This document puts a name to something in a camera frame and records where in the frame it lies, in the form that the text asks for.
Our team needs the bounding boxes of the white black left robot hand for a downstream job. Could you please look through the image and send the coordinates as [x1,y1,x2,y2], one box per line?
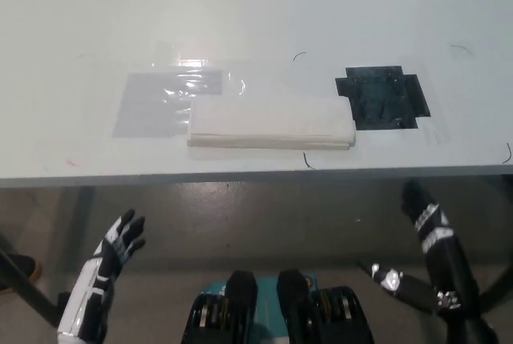
[57,208,147,338]

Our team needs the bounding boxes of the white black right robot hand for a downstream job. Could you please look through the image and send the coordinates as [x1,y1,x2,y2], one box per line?
[370,180,483,316]

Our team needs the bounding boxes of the white napkin stack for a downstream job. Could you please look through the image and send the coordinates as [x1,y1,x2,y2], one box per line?
[186,93,357,149]

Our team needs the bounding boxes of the dark metal table strut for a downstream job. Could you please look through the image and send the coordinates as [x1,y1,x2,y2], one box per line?
[0,235,61,327]
[479,247,513,313]

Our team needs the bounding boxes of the black shoe tan sole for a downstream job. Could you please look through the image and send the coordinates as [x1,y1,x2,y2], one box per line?
[0,253,43,293]

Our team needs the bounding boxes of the clear plastic film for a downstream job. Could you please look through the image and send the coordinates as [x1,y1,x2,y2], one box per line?
[151,41,248,99]

